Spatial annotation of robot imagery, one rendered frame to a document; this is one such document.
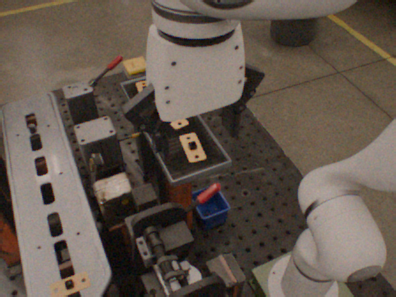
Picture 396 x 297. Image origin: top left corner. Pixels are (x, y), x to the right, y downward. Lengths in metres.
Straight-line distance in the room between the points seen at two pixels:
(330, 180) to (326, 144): 1.86
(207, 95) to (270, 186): 1.01
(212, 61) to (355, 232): 0.45
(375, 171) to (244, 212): 0.71
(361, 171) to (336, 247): 0.14
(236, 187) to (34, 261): 0.74
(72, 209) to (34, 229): 0.10
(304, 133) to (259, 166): 1.23
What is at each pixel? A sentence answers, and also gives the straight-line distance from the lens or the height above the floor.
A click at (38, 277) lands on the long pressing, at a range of 0.92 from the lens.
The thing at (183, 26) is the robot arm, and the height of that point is 1.62.
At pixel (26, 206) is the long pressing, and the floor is 1.00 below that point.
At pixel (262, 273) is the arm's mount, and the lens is 1.11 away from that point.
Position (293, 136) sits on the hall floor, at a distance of 2.60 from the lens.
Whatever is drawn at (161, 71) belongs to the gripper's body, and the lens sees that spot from 0.37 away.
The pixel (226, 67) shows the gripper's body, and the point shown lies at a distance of 0.39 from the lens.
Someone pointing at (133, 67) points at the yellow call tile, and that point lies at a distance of 1.10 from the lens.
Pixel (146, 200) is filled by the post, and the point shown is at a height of 1.10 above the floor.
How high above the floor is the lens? 1.78
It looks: 47 degrees down
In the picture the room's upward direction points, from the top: straight up
